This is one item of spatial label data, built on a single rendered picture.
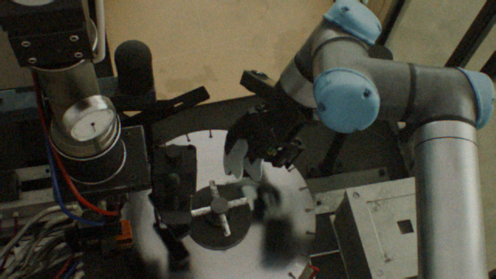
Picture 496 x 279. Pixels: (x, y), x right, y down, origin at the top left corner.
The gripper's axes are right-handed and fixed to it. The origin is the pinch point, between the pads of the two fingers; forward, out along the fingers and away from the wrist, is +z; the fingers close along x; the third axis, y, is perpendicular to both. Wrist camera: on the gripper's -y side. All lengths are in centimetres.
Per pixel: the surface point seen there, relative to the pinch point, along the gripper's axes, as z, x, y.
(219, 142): 1.9, 1.1, -7.0
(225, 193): 3.6, 0.2, 3.0
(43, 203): 26.1, -22.6, -9.0
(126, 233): 11.9, -14.9, 6.5
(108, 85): 0.3, -19.2, -14.6
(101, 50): -34, -38, 21
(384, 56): -28.0, 13.0, -1.4
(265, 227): 3.3, 5.9, 9.7
